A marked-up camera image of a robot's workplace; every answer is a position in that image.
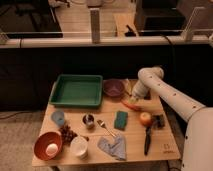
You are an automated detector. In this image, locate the white cup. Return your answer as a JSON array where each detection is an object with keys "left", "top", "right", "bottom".
[{"left": 70, "top": 136, "right": 88, "bottom": 159}]

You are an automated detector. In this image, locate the gold metal fork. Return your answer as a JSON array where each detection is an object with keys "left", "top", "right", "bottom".
[{"left": 97, "top": 120, "right": 116, "bottom": 137}]

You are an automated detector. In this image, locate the blue plastic cup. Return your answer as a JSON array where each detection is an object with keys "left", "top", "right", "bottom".
[{"left": 51, "top": 110, "right": 65, "bottom": 127}]

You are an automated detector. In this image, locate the small metal cup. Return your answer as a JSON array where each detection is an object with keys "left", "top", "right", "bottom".
[{"left": 82, "top": 114, "right": 94, "bottom": 129}]

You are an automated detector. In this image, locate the orange bowl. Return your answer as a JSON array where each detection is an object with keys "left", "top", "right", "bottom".
[{"left": 34, "top": 132, "right": 62, "bottom": 161}]

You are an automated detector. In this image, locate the green plastic tray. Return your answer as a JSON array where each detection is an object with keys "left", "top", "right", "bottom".
[{"left": 49, "top": 74, "right": 103, "bottom": 108}]

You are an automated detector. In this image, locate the small black brush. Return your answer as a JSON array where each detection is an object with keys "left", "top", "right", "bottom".
[{"left": 154, "top": 115, "right": 165, "bottom": 129}]

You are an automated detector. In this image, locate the blue cloth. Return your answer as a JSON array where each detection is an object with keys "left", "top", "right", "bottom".
[{"left": 97, "top": 134, "right": 126, "bottom": 161}]

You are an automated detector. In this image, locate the red orange pepper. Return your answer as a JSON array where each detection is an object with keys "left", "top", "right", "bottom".
[{"left": 121, "top": 100, "right": 141, "bottom": 111}]

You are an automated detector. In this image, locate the corn cob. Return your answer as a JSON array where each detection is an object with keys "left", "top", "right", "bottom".
[{"left": 124, "top": 79, "right": 132, "bottom": 96}]

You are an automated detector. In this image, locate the green sponge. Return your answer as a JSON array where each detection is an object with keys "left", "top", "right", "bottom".
[{"left": 114, "top": 111, "right": 128, "bottom": 130}]

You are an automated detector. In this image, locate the bunch of dark grapes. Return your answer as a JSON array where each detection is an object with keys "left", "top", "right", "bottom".
[{"left": 59, "top": 125, "right": 77, "bottom": 145}]

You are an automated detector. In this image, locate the white railing bar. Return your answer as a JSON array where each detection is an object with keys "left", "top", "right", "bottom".
[{"left": 0, "top": 35, "right": 213, "bottom": 49}]

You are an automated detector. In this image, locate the orange apple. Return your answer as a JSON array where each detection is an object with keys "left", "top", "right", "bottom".
[{"left": 140, "top": 112, "right": 153, "bottom": 127}]

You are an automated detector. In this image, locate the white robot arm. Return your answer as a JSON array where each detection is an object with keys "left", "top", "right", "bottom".
[{"left": 132, "top": 67, "right": 213, "bottom": 171}]

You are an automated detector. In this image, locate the white egg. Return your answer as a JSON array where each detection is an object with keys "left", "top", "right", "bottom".
[{"left": 46, "top": 143, "right": 58, "bottom": 156}]

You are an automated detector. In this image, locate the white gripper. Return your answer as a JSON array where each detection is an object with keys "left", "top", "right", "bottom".
[{"left": 128, "top": 80, "right": 149, "bottom": 104}]

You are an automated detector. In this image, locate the purple bowl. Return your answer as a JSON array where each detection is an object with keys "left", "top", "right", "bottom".
[{"left": 103, "top": 79, "right": 125, "bottom": 97}]

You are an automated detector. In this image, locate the black handled knife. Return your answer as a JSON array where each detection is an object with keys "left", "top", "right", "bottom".
[{"left": 144, "top": 126, "right": 151, "bottom": 156}]

